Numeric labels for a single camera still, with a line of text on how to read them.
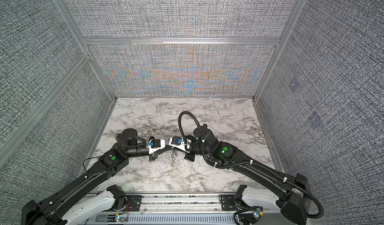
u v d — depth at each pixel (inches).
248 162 18.2
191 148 23.1
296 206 14.6
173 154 27.6
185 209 28.8
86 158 37.0
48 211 15.6
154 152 23.3
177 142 21.9
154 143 21.6
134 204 28.9
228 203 28.7
